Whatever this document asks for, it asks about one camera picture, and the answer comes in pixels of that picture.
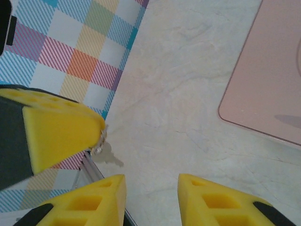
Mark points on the aluminium corner post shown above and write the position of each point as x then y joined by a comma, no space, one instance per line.
90,169

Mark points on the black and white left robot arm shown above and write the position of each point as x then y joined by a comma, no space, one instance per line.
3,23

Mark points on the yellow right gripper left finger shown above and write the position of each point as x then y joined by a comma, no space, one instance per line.
77,204

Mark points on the pink tin box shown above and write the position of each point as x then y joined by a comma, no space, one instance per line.
270,70

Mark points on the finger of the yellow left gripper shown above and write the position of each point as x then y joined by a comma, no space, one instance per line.
58,131

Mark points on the small silver key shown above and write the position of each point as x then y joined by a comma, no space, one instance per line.
107,156

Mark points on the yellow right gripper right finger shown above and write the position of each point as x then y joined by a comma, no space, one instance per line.
211,204

